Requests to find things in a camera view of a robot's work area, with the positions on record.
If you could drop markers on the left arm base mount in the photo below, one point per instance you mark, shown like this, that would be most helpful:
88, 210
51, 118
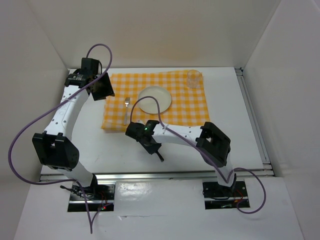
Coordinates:
102, 199

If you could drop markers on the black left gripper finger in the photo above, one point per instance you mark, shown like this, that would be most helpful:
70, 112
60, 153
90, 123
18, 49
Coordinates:
105, 84
99, 94

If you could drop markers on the silver fork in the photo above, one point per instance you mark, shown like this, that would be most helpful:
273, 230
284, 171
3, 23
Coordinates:
127, 103

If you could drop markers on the yellow white checkered cloth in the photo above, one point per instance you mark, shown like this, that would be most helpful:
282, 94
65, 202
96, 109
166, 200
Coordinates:
188, 106

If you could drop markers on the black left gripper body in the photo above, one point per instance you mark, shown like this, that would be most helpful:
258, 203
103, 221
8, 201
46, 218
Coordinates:
93, 77

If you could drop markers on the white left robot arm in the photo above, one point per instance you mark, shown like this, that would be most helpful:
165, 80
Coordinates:
54, 145

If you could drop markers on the cream round plate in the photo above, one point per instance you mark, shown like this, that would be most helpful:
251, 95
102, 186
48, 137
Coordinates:
148, 105

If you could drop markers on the silver table knife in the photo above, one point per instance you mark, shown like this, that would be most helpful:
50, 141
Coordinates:
160, 156

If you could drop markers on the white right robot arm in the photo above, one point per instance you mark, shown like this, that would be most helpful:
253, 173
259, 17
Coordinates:
208, 140

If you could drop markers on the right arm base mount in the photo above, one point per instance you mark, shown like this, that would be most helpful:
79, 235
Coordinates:
220, 197

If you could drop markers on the clear plastic cup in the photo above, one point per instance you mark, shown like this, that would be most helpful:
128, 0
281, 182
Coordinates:
193, 79

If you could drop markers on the aluminium front rail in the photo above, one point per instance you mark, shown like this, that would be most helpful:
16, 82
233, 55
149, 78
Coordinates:
163, 175

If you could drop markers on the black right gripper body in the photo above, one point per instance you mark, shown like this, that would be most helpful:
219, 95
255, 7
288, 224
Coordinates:
139, 139

